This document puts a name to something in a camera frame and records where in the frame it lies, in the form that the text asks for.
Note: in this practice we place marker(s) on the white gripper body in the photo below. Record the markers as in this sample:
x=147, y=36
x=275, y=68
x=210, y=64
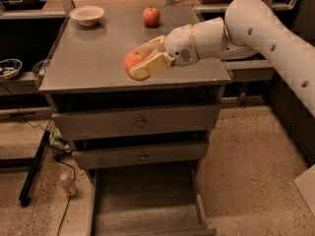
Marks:
x=179, y=45

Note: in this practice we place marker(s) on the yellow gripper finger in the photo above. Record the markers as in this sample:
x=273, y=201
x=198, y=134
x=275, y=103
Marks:
x=156, y=44
x=154, y=64

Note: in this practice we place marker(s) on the orange fruit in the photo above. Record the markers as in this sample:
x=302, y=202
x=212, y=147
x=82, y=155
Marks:
x=133, y=58

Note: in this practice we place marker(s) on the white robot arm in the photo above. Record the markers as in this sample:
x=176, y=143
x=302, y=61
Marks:
x=248, y=27

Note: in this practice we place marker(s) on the grey drawer cabinet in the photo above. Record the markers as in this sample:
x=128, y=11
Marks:
x=86, y=73

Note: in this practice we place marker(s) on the grey middle drawer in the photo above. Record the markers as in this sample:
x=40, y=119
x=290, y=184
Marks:
x=148, y=154

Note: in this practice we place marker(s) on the grey top drawer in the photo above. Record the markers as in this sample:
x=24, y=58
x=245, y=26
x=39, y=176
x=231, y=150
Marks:
x=112, y=123

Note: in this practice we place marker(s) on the grey open bottom drawer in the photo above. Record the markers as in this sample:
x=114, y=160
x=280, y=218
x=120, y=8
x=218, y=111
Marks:
x=147, y=200

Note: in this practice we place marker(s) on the red apple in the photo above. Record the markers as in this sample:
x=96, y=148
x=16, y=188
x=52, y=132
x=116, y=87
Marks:
x=151, y=16

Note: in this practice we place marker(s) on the grey side shelf beam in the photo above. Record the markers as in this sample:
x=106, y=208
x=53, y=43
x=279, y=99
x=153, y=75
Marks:
x=249, y=71

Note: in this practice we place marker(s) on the beige bowl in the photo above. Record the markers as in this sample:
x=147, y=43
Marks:
x=87, y=16

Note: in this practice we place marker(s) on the clear plastic cup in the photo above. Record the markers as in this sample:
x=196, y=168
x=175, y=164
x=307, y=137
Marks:
x=40, y=68

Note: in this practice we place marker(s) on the green snack bag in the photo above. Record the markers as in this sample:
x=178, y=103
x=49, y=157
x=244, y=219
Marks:
x=58, y=144

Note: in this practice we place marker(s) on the blue patterned bowl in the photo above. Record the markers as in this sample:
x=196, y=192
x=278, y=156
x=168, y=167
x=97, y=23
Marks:
x=10, y=68

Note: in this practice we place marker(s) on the clear plastic bottle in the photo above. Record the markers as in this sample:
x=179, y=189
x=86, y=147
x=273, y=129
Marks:
x=68, y=185

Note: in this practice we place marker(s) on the white board corner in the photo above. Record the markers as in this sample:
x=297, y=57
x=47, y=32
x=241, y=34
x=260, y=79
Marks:
x=305, y=184

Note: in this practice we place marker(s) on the black metal leg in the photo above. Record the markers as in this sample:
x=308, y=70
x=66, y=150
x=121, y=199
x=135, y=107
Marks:
x=35, y=161

